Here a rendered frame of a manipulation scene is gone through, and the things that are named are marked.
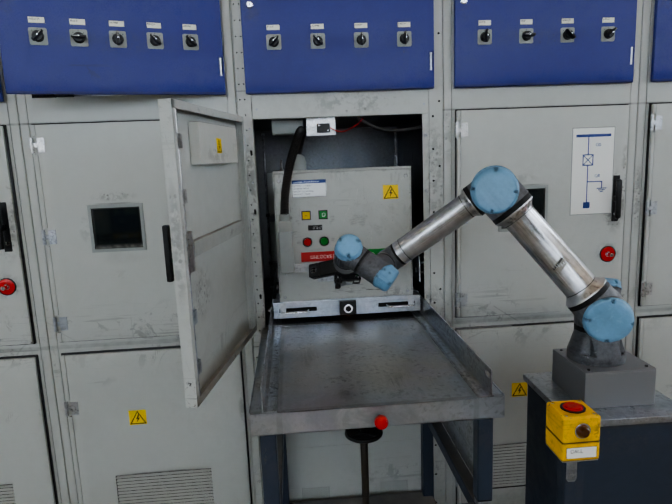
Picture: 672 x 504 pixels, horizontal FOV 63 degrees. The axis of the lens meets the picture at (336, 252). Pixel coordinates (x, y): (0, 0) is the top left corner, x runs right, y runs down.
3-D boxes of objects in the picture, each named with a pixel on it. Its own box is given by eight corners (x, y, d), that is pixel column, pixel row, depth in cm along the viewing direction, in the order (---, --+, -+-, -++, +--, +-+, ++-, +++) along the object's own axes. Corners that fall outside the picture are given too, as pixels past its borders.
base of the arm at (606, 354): (605, 346, 163) (606, 314, 162) (637, 364, 148) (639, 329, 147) (556, 350, 162) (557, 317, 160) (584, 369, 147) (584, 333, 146)
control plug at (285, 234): (294, 272, 187) (292, 221, 184) (280, 273, 187) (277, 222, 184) (294, 268, 195) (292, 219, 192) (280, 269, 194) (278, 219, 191)
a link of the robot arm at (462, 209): (501, 156, 158) (369, 251, 175) (500, 156, 148) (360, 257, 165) (525, 189, 158) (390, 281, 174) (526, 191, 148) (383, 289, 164)
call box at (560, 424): (599, 461, 113) (602, 414, 111) (562, 464, 112) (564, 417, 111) (579, 441, 121) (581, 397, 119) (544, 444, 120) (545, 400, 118)
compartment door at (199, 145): (172, 408, 136) (142, 99, 123) (240, 328, 198) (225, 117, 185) (198, 408, 135) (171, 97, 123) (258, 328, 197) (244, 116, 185)
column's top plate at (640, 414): (622, 373, 173) (622, 367, 173) (693, 421, 142) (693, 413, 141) (522, 379, 171) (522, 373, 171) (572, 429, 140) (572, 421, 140)
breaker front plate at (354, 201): (412, 298, 202) (410, 167, 194) (280, 306, 199) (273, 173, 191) (412, 297, 204) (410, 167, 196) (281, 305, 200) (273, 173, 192)
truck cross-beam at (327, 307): (420, 310, 203) (420, 294, 202) (273, 319, 199) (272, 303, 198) (417, 306, 208) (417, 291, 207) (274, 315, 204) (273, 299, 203)
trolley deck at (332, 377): (504, 417, 135) (505, 394, 134) (250, 437, 130) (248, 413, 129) (433, 331, 201) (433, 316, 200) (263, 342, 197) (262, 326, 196)
